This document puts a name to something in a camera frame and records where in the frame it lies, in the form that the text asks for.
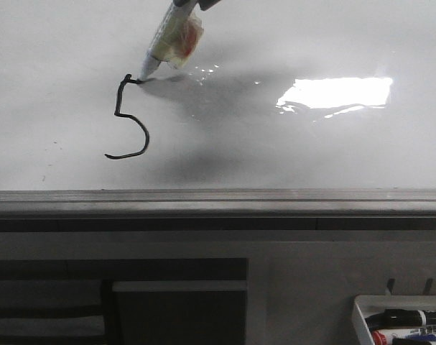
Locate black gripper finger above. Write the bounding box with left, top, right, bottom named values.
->
left=198, top=0, right=220, bottom=11

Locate white black whiteboard marker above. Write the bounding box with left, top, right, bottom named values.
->
left=137, top=1, right=204, bottom=81

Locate white whiteboard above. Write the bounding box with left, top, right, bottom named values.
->
left=0, top=1, right=436, bottom=190

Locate dark cabinet with white shelf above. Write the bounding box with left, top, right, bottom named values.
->
left=0, top=258, right=248, bottom=344

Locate white marker tray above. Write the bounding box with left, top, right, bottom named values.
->
left=351, top=295, right=436, bottom=344

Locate black capped marker in tray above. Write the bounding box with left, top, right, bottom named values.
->
left=365, top=309, right=436, bottom=330

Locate red capped marker in tray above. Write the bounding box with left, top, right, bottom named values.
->
left=371, top=327, right=436, bottom=344

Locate blue marker in tray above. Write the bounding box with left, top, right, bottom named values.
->
left=392, top=334, right=436, bottom=345

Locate grey aluminium whiteboard frame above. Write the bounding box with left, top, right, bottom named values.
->
left=0, top=188, right=436, bottom=232

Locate left black wall hook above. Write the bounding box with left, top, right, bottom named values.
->
left=385, top=278, right=396, bottom=295

